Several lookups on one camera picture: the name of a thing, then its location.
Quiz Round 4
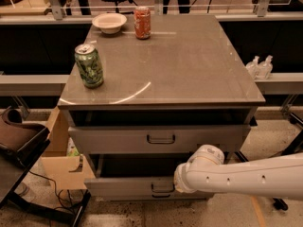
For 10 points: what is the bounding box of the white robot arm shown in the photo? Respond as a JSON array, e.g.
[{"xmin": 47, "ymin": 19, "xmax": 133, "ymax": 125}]
[{"xmin": 174, "ymin": 145, "xmax": 303, "ymax": 201}]

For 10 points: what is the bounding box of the grey drawer cabinet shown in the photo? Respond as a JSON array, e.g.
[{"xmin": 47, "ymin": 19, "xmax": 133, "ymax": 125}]
[{"xmin": 57, "ymin": 13, "xmax": 266, "ymax": 202}]

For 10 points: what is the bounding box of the grey top drawer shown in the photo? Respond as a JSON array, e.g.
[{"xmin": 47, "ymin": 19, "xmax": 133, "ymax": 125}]
[{"xmin": 68, "ymin": 125, "xmax": 250, "ymax": 154}]

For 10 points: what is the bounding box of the green soda can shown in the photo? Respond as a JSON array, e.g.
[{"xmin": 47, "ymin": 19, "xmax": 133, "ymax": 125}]
[{"xmin": 75, "ymin": 44, "xmax": 103, "ymax": 89}]

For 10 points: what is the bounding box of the orange soda can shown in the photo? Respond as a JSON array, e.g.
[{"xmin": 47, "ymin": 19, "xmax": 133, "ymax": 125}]
[{"xmin": 134, "ymin": 7, "xmax": 151, "ymax": 40}]

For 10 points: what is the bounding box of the white bowl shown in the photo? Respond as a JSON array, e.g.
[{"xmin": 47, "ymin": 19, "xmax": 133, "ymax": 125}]
[{"xmin": 92, "ymin": 13, "xmax": 127, "ymax": 34}]

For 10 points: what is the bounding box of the cardboard box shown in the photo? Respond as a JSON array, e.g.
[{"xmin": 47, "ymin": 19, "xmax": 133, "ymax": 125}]
[{"xmin": 42, "ymin": 107, "xmax": 95, "ymax": 190}]

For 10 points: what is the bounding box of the clear bottle left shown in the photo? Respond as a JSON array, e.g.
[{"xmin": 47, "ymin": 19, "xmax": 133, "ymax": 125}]
[{"xmin": 245, "ymin": 56, "xmax": 259, "ymax": 79}]

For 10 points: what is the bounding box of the clear bottle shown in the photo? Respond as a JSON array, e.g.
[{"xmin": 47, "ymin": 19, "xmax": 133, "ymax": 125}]
[
  {"xmin": 257, "ymin": 55, "xmax": 273, "ymax": 79},
  {"xmin": 245, "ymin": 56, "xmax": 259, "ymax": 79}
]

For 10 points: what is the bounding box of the clear bottle right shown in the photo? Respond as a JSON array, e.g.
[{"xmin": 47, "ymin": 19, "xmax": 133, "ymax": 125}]
[{"xmin": 257, "ymin": 55, "xmax": 273, "ymax": 79}]

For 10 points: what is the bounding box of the black chair left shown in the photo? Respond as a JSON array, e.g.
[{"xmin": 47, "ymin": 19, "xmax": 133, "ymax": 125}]
[{"xmin": 0, "ymin": 107, "xmax": 91, "ymax": 227}]

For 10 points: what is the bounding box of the black metal stand leg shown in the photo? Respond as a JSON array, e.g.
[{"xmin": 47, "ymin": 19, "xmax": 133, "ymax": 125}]
[{"xmin": 235, "ymin": 111, "xmax": 303, "ymax": 212}]

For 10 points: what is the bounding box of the black cable on floor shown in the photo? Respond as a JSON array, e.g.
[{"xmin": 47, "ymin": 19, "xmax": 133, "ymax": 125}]
[{"xmin": 28, "ymin": 169, "xmax": 83, "ymax": 227}]

